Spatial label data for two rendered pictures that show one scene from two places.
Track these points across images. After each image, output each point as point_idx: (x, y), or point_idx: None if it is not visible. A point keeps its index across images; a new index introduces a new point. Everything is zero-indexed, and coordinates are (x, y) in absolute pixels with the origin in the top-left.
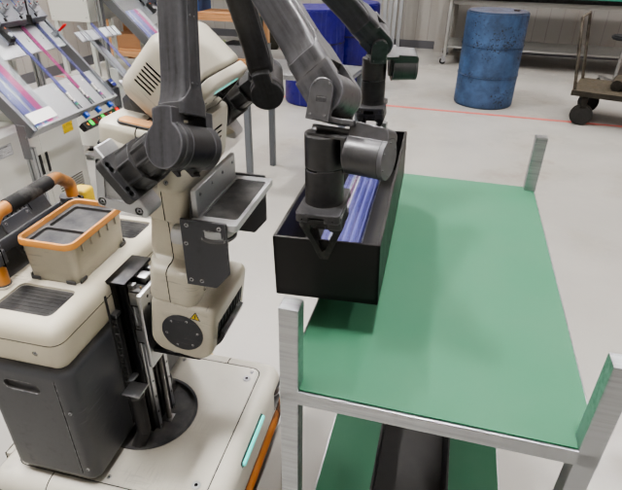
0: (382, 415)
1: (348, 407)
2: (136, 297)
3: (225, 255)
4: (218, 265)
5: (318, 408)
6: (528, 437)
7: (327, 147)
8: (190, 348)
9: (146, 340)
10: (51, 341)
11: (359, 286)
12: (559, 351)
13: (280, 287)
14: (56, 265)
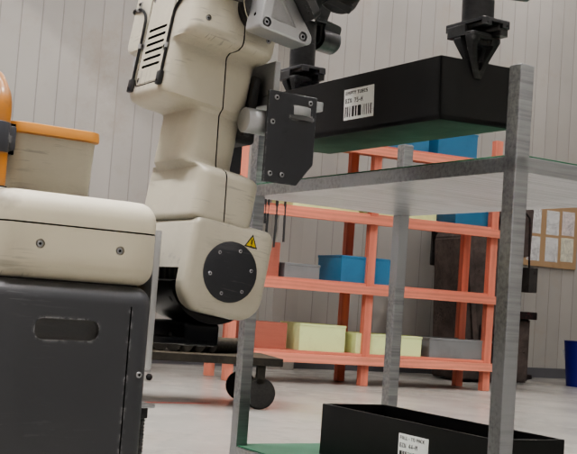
0: None
1: (563, 168)
2: (157, 232)
3: (312, 138)
4: (302, 152)
5: (543, 174)
6: None
7: None
8: (236, 298)
9: (152, 313)
10: (152, 225)
11: (499, 109)
12: None
13: (443, 111)
14: (66, 169)
